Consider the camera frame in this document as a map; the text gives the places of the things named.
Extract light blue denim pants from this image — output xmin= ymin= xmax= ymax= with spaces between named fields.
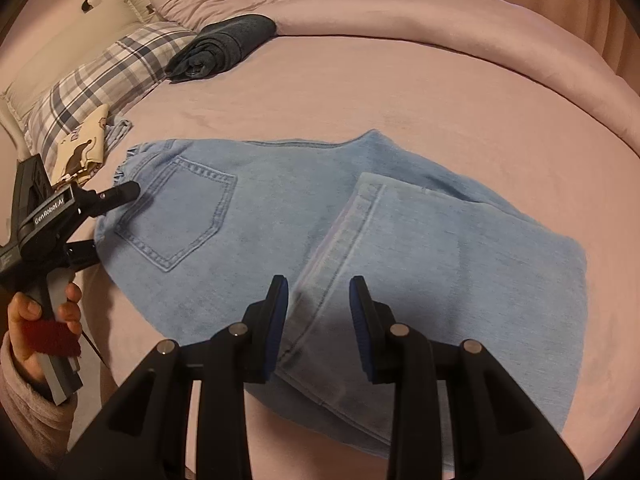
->
xmin=94 ymin=131 xmax=587 ymax=457

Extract pink sleeve left forearm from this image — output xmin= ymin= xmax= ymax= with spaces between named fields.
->
xmin=1 ymin=333 xmax=78 ymax=470

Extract left hand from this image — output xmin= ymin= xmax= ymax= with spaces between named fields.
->
xmin=8 ymin=283 xmax=82 ymax=390

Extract cream cat print cloth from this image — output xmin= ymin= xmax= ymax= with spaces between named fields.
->
xmin=51 ymin=104 xmax=108 ymax=188

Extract plaid pillow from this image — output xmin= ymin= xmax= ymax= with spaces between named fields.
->
xmin=26 ymin=22 xmax=195 ymax=174

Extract beige headboard cushion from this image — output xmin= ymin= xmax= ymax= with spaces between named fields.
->
xmin=1 ymin=0 xmax=142 ymax=131

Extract dark folded jeans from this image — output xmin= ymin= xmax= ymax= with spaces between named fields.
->
xmin=165 ymin=14 xmax=277 ymax=82

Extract pink folded duvet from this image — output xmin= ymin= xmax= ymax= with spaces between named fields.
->
xmin=151 ymin=0 xmax=639 ymax=150

